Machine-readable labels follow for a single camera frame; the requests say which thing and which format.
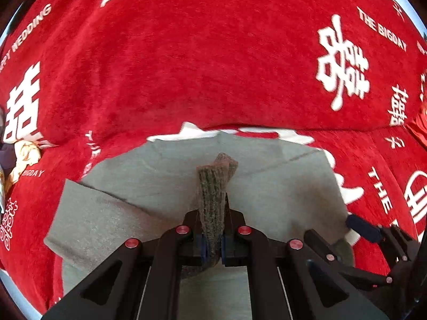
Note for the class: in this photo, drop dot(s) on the red printed blanket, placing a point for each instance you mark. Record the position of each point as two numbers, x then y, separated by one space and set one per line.
200 66

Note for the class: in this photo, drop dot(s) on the cream plush toy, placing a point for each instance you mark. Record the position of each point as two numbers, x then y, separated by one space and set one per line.
26 155

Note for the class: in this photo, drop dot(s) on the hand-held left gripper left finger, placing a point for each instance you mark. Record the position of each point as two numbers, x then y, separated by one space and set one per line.
202 250

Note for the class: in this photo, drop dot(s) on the dark cloth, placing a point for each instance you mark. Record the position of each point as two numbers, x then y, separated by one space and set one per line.
6 160

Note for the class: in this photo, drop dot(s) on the grey knit sweater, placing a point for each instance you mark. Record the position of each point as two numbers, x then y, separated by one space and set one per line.
133 176

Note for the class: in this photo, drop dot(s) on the red embroidered cushion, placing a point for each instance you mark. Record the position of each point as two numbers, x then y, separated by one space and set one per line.
418 123

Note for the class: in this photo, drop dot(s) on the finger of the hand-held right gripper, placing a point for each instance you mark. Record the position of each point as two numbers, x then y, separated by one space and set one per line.
363 228
325 251

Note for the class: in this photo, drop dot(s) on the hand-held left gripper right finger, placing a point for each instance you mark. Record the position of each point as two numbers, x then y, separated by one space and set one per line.
224 250

